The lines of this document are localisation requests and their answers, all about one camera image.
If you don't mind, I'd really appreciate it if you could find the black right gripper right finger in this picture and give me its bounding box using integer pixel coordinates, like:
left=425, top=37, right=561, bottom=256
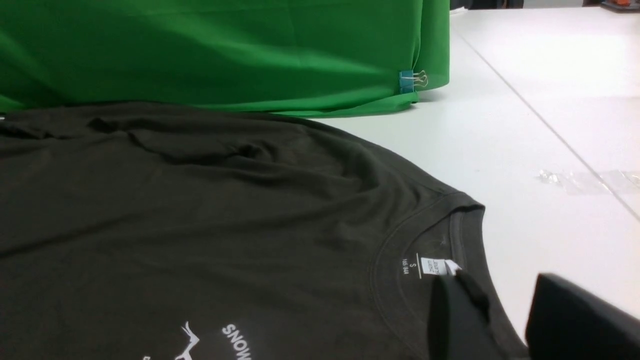
left=525, top=273, right=640, bottom=360

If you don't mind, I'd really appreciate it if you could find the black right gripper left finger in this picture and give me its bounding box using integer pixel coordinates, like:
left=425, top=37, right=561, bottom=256
left=428, top=270, right=506, bottom=360

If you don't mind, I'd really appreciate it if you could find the dark gray long-sleeve top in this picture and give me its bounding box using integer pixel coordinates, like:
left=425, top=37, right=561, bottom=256
left=0, top=102, right=530, bottom=360

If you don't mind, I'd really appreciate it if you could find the clear tape strip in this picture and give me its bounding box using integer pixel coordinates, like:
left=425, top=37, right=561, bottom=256
left=535, top=170, right=640, bottom=195

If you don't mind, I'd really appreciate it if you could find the blue binder clip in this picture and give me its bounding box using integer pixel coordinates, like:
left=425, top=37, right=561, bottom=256
left=398, top=70, right=429, bottom=94

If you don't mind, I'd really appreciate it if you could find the green backdrop cloth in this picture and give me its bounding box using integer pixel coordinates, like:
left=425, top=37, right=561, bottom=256
left=0, top=0, right=450, bottom=117

